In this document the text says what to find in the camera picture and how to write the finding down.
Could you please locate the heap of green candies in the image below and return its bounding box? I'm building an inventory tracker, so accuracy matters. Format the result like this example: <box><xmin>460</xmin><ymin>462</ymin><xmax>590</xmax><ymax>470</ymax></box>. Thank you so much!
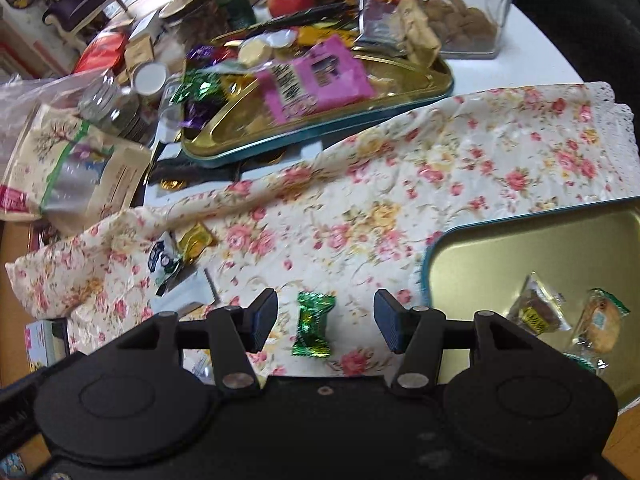
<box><xmin>169</xmin><ymin>69</ymin><xmax>226</xmax><ymax>107</ymax></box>

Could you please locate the black snack bar wrapper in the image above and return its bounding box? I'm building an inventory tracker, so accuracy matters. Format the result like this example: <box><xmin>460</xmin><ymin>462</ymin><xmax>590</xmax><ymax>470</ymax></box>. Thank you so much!
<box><xmin>145</xmin><ymin>152</ymin><xmax>283</xmax><ymax>196</ymax></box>

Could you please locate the small beige sachet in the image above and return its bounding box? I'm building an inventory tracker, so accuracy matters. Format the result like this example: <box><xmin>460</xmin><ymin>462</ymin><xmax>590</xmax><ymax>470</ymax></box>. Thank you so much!
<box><xmin>122</xmin><ymin>35</ymin><xmax>159</xmax><ymax>74</ymax></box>

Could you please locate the pink snack packet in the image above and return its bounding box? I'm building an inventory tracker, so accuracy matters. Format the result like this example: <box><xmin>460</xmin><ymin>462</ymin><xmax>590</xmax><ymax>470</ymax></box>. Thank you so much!
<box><xmin>255</xmin><ymin>36</ymin><xmax>377</xmax><ymax>125</ymax></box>

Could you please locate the brown cake in clear packet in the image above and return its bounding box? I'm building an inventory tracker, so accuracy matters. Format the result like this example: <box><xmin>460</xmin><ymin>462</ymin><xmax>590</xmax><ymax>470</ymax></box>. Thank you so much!
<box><xmin>505</xmin><ymin>272</ymin><xmax>573</xmax><ymax>337</ymax></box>

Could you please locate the long black snack stick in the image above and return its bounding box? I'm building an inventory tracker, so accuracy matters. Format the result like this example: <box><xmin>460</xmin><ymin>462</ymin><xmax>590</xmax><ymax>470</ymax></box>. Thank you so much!
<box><xmin>245</xmin><ymin>2</ymin><xmax>362</xmax><ymax>37</ymax></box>

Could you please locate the silver snack packet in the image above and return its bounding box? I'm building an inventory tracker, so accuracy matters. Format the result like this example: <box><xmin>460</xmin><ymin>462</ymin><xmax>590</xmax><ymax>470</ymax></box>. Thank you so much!
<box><xmin>356</xmin><ymin>0</ymin><xmax>402</xmax><ymax>50</ymax></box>

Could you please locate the small beige printed packet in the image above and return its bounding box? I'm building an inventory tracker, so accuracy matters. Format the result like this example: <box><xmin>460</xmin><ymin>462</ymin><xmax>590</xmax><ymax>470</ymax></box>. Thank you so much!
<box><xmin>395</xmin><ymin>0</ymin><xmax>443</xmax><ymax>69</ymax></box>

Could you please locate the white and blue snack packet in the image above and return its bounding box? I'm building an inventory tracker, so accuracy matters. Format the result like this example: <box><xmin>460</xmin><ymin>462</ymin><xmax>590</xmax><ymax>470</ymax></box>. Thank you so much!
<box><xmin>147</xmin><ymin>230</ymin><xmax>185</xmax><ymax>297</ymax></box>

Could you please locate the green foil candy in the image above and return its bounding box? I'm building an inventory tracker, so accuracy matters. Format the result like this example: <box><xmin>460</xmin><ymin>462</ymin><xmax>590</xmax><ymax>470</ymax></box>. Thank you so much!
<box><xmin>291</xmin><ymin>291</ymin><xmax>337</xmax><ymax>359</ymax></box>

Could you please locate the large beige stand-up pouch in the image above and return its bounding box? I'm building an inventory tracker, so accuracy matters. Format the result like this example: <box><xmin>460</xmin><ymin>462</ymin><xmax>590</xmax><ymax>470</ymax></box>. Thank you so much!
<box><xmin>0</xmin><ymin>102</ymin><xmax>153</xmax><ymax>226</ymax></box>

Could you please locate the glass jar with screw neck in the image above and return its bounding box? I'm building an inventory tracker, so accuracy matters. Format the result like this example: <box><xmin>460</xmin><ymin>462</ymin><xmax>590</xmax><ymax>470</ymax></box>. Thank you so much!
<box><xmin>77</xmin><ymin>72</ymin><xmax>156</xmax><ymax>142</ymax></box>

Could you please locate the gold tin full of snacks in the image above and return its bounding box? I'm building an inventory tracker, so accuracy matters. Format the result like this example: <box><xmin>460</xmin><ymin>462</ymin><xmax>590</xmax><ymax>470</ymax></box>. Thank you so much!
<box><xmin>180</xmin><ymin>35</ymin><xmax>454</xmax><ymax>169</ymax></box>

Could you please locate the gold foil coin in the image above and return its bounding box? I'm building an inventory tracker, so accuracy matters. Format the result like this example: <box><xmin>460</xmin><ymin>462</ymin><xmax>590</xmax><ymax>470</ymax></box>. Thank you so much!
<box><xmin>157</xmin><ymin>175</ymin><xmax>191</xmax><ymax>194</ymax></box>

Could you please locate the heap of purple candies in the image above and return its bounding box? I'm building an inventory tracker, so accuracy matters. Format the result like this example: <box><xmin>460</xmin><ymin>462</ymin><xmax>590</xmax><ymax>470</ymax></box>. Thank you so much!
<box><xmin>180</xmin><ymin>44</ymin><xmax>223</xmax><ymax>132</ymax></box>

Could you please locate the red snack bag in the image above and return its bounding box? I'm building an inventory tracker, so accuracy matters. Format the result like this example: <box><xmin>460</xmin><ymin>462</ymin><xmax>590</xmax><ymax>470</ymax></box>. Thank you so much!
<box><xmin>72</xmin><ymin>30</ymin><xmax>131</xmax><ymax>76</ymax></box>

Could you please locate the cream foil snack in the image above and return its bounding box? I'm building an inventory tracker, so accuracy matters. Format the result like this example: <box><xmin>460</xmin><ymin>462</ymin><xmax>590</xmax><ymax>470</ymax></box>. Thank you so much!
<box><xmin>237</xmin><ymin>37</ymin><xmax>277</xmax><ymax>66</ymax></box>

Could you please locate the jar of brown snacks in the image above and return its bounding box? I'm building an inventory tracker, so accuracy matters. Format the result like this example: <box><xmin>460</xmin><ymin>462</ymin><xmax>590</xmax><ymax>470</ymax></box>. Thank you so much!
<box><xmin>159</xmin><ymin>0</ymin><xmax>234</xmax><ymax>49</ymax></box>

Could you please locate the gold candy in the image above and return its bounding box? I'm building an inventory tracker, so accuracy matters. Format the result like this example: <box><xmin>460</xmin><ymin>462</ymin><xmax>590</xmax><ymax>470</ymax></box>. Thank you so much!
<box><xmin>177</xmin><ymin>221</ymin><xmax>218</xmax><ymax>264</ymax></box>

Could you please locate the floral tablecloth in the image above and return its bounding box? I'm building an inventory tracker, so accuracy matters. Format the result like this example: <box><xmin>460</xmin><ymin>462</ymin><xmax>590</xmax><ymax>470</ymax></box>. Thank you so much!
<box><xmin>5</xmin><ymin>82</ymin><xmax>636</xmax><ymax>377</ymax></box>

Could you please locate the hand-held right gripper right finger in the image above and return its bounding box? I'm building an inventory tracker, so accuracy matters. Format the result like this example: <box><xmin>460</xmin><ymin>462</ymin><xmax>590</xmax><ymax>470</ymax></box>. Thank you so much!
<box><xmin>373</xmin><ymin>289</ymin><xmax>543</xmax><ymax>391</ymax></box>

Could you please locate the cracker in clear packet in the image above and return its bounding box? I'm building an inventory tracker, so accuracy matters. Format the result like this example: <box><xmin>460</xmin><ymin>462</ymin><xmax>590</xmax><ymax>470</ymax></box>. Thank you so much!
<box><xmin>572</xmin><ymin>288</ymin><xmax>632</xmax><ymax>357</ymax></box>

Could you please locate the small glass jar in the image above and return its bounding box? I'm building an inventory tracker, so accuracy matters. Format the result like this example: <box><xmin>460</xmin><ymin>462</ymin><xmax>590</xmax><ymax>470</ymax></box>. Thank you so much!
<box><xmin>152</xmin><ymin>30</ymin><xmax>188</xmax><ymax>68</ymax></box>

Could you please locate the yellow snack packet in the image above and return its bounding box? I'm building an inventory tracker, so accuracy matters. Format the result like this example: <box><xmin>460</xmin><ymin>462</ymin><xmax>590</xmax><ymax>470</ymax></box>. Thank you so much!
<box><xmin>295</xmin><ymin>22</ymin><xmax>359</xmax><ymax>47</ymax></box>

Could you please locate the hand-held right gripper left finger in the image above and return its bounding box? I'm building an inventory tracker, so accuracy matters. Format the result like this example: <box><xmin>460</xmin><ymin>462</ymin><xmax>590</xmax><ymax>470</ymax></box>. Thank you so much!
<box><xmin>114</xmin><ymin>288</ymin><xmax>279</xmax><ymax>392</ymax></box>

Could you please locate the clear plastic bag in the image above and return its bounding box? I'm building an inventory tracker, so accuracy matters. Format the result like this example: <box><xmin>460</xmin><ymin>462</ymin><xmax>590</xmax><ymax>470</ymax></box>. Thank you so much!
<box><xmin>0</xmin><ymin>70</ymin><xmax>116</xmax><ymax>126</ymax></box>

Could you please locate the shallow gold tin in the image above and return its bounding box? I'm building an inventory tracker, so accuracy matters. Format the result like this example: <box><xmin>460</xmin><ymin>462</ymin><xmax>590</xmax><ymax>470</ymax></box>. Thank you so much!
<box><xmin>421</xmin><ymin>203</ymin><xmax>640</xmax><ymax>413</ymax></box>

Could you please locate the clear plastic cookie jar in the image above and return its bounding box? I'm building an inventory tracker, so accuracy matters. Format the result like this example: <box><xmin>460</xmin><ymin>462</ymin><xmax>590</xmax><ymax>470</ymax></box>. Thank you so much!
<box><xmin>410</xmin><ymin>0</ymin><xmax>514</xmax><ymax>61</ymax></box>

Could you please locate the black sofa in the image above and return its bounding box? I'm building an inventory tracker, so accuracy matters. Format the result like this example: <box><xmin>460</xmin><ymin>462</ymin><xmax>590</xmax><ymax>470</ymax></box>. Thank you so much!
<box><xmin>505</xmin><ymin>0</ymin><xmax>640</xmax><ymax>126</ymax></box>

